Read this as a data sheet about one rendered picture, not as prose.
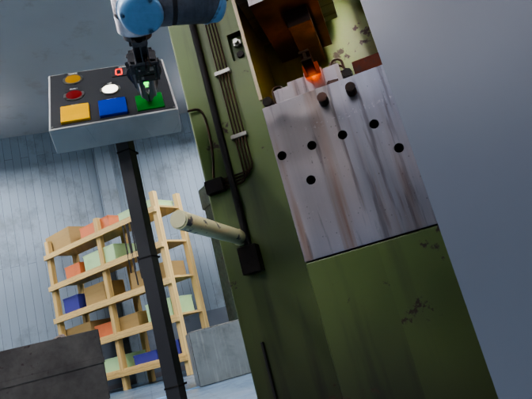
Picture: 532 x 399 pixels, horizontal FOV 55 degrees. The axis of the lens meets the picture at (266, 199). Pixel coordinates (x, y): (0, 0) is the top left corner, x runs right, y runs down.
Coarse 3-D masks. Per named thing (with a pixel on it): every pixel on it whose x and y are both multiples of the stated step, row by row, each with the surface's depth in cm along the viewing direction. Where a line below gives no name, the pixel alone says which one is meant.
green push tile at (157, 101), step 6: (138, 96) 144; (156, 96) 144; (138, 102) 142; (144, 102) 142; (150, 102) 142; (156, 102) 142; (162, 102) 142; (138, 108) 140; (144, 108) 140; (150, 108) 140
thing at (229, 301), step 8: (200, 192) 749; (200, 200) 751; (208, 200) 729; (208, 208) 734; (208, 216) 736; (216, 240) 720; (216, 248) 722; (216, 256) 724; (224, 264) 705; (224, 272) 707; (224, 280) 708; (224, 288) 710; (224, 296) 712; (232, 296) 693; (232, 304) 694; (232, 312) 695; (232, 320) 697
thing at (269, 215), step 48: (192, 48) 176; (240, 48) 174; (192, 96) 173; (240, 96) 168; (240, 192) 163; (288, 240) 156; (240, 288) 158; (288, 288) 154; (288, 336) 151; (288, 384) 149; (336, 384) 145
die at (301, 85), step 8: (336, 64) 146; (328, 72) 146; (336, 72) 146; (296, 80) 149; (304, 80) 148; (312, 80) 147; (320, 80) 147; (328, 80) 146; (288, 88) 149; (296, 88) 148; (304, 88) 148; (312, 88) 147; (280, 96) 149; (288, 96) 149
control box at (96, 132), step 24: (96, 72) 154; (120, 72) 153; (48, 96) 146; (96, 96) 145; (120, 96) 145; (168, 96) 145; (96, 120) 137; (120, 120) 138; (144, 120) 140; (168, 120) 142; (72, 144) 138; (96, 144) 141
